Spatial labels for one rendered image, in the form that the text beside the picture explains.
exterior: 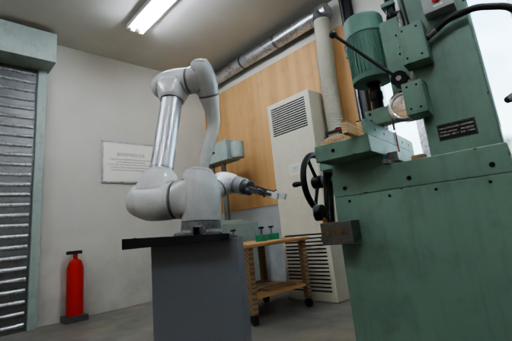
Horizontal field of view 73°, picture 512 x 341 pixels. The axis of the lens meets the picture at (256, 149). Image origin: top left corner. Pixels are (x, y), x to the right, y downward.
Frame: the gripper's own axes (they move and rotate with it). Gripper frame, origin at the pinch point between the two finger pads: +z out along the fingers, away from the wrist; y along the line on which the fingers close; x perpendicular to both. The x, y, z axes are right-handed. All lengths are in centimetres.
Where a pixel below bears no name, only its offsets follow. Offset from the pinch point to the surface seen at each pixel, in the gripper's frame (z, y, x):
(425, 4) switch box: 54, -7, -82
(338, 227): 41.9, -19.5, 3.2
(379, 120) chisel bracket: 40, 7, -41
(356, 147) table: 45, -23, -26
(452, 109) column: 68, -1, -45
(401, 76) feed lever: 50, -6, -56
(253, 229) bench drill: -123, 149, 59
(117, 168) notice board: -252, 63, 24
